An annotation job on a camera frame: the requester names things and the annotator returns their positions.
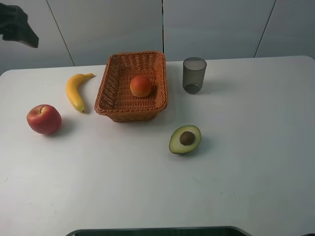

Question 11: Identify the yellow banana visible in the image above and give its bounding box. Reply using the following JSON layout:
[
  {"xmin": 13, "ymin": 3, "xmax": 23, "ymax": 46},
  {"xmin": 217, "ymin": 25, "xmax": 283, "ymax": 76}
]
[{"xmin": 65, "ymin": 73, "xmax": 95, "ymax": 113}]

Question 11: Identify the grey translucent plastic cup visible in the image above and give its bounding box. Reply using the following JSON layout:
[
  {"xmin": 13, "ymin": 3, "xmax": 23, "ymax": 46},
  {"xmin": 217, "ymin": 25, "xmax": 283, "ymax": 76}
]
[{"xmin": 182, "ymin": 57, "xmax": 207, "ymax": 94}]

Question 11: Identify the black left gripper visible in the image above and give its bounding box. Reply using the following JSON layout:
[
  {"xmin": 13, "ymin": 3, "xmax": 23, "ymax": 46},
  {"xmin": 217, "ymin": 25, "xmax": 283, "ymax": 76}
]
[{"xmin": 0, "ymin": 4, "xmax": 39, "ymax": 48}]

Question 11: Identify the orange wicker basket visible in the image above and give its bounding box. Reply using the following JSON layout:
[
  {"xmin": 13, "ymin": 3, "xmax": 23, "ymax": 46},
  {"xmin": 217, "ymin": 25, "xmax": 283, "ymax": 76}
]
[{"xmin": 94, "ymin": 51, "xmax": 168, "ymax": 122}]

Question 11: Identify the orange peach fruit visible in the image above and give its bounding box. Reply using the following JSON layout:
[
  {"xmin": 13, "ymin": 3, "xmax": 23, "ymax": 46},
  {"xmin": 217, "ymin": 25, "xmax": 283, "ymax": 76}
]
[{"xmin": 129, "ymin": 76, "xmax": 152, "ymax": 98}]

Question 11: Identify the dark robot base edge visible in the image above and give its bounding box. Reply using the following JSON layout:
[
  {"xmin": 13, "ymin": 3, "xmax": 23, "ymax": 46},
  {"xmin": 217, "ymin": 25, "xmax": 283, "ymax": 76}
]
[{"xmin": 67, "ymin": 226, "xmax": 250, "ymax": 236}]

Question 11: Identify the red apple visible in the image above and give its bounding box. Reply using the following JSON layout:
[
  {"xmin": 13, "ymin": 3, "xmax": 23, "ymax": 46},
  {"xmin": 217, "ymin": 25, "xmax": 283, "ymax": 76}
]
[{"xmin": 27, "ymin": 104, "xmax": 62, "ymax": 135}]

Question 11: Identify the halved avocado with pit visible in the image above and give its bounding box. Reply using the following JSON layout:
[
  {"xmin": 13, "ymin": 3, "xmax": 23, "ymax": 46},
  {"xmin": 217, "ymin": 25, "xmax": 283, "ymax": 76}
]
[{"xmin": 169, "ymin": 125, "xmax": 202, "ymax": 154}]

